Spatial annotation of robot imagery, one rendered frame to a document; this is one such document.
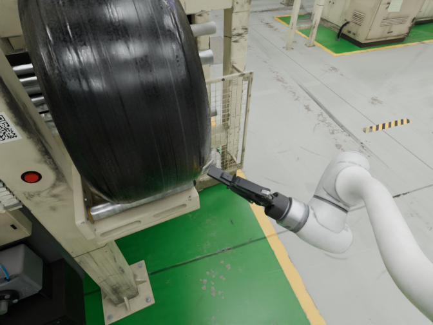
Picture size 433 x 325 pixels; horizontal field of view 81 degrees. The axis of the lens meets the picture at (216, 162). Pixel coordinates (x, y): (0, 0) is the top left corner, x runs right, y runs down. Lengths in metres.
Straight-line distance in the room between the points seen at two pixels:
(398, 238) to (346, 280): 1.31
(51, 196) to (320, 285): 1.47
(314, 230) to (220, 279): 1.01
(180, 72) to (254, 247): 1.42
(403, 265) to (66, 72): 0.62
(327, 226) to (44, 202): 0.81
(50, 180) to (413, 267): 0.84
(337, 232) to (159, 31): 0.64
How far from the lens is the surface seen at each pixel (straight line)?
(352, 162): 0.78
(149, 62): 0.51
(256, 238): 1.80
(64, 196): 0.90
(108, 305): 1.72
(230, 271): 1.69
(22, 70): 1.12
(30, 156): 0.79
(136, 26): 0.53
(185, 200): 0.88
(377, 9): 4.86
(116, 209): 0.86
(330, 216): 0.76
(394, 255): 0.53
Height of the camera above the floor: 1.57
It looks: 45 degrees down
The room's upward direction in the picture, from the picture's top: straight up
